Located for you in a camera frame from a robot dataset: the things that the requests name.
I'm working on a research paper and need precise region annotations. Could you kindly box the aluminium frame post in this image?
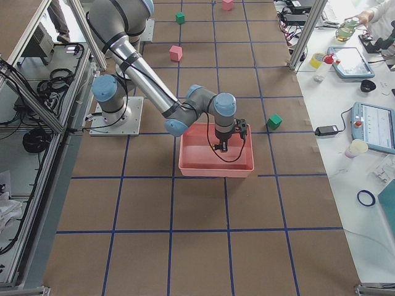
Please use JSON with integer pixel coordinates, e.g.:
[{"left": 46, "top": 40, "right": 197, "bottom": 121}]
[{"left": 288, "top": 0, "right": 327, "bottom": 70}]

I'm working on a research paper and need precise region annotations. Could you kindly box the teach pendant tablet far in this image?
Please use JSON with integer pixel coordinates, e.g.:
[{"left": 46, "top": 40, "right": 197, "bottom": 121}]
[{"left": 327, "top": 46, "right": 375, "bottom": 80}]

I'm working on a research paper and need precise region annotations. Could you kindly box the black power adapter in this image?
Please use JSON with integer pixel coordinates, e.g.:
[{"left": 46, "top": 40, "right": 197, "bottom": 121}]
[{"left": 314, "top": 125, "right": 339, "bottom": 136}]

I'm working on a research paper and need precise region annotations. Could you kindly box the pink foam cube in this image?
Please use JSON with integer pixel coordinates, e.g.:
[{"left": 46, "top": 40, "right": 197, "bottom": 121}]
[
  {"left": 168, "top": 46, "right": 183, "bottom": 62},
  {"left": 222, "top": 0, "right": 234, "bottom": 11}
]

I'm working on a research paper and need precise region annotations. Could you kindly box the clear spray bottle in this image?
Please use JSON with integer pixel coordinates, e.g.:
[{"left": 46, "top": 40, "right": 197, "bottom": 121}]
[{"left": 314, "top": 53, "right": 334, "bottom": 83}]

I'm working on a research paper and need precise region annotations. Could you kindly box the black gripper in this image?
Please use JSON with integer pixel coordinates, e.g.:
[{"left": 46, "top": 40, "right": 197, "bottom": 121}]
[{"left": 215, "top": 118, "right": 247, "bottom": 152}]

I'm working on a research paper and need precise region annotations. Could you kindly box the green foam cube near bin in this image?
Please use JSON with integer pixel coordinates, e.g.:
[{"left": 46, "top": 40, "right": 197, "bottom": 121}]
[{"left": 266, "top": 113, "right": 283, "bottom": 130}]

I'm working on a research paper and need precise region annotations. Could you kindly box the pink foam cube far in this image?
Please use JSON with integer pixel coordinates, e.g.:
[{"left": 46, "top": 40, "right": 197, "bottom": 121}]
[{"left": 222, "top": 0, "right": 234, "bottom": 11}]

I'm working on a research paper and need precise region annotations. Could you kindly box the white paper cup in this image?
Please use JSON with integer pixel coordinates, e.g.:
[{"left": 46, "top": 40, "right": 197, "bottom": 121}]
[{"left": 344, "top": 139, "right": 368, "bottom": 158}]

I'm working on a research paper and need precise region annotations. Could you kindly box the teach pendant tablet near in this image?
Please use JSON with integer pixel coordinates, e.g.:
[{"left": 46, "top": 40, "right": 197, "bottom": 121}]
[{"left": 351, "top": 102, "right": 394, "bottom": 154}]

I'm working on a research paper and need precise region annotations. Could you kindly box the pink plastic bin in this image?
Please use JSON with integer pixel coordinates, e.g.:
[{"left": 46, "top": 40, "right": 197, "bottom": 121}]
[{"left": 178, "top": 123, "right": 254, "bottom": 178}]

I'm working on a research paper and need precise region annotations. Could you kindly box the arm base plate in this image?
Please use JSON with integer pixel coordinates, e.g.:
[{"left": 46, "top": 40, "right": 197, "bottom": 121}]
[{"left": 89, "top": 96, "right": 144, "bottom": 137}]

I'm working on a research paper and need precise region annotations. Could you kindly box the blue tape ring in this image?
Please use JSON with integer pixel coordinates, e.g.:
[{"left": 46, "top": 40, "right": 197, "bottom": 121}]
[{"left": 357, "top": 190, "right": 376, "bottom": 207}]

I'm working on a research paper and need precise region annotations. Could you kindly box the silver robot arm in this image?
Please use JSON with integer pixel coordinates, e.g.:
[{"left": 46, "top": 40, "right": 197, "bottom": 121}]
[{"left": 86, "top": 1, "right": 247, "bottom": 152}]

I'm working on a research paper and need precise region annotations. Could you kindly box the teach pendant tablet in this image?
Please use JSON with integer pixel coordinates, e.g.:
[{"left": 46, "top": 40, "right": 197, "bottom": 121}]
[
  {"left": 351, "top": 102, "right": 394, "bottom": 154},
  {"left": 327, "top": 46, "right": 375, "bottom": 80}
]

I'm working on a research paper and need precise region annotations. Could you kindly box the yellow tape roll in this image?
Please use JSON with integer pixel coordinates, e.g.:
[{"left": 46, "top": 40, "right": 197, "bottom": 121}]
[{"left": 309, "top": 52, "right": 325, "bottom": 69}]

